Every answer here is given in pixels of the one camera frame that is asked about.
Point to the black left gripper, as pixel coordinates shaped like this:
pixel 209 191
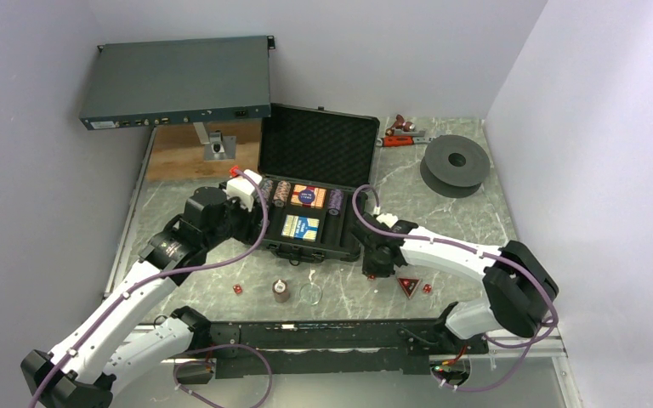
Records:
pixel 250 231

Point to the blue card deck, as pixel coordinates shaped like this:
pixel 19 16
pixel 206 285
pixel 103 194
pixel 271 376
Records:
pixel 300 228

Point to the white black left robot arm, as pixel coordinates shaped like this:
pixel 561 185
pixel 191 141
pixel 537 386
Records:
pixel 95 363

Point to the clear round dealer disc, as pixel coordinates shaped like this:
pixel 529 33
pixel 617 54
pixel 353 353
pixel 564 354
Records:
pixel 310 294

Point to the brown wooden board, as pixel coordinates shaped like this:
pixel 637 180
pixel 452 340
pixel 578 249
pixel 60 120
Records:
pixel 178 154

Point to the brown poker chip stack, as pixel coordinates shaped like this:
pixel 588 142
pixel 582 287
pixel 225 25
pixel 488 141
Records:
pixel 280 290

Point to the black poker set case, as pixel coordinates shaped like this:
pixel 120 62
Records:
pixel 326 149

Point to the orange card deck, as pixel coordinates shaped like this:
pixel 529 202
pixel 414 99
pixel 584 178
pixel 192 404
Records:
pixel 309 196

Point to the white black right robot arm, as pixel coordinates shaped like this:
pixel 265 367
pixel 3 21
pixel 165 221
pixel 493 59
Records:
pixel 517 292

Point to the red grey clamp tool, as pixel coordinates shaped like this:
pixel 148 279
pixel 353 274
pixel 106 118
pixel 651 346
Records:
pixel 403 139

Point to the purple poker chip stack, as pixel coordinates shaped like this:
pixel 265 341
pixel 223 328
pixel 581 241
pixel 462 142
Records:
pixel 335 201

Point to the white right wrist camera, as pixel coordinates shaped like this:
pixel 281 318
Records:
pixel 387 219

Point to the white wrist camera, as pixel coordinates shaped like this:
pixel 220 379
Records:
pixel 239 187
pixel 387 219

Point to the red black triangle button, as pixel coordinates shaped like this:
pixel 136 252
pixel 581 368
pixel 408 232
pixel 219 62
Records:
pixel 408 285

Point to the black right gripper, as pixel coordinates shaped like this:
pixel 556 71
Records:
pixel 369 268

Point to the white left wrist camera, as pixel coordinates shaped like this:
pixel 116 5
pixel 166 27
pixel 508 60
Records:
pixel 239 187

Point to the black filament spool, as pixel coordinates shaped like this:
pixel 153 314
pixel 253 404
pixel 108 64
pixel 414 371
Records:
pixel 454 166

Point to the grey metal bracket stand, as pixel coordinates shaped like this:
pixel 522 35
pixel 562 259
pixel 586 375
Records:
pixel 217 147

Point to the grey rack network switch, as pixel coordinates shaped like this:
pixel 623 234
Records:
pixel 142 84

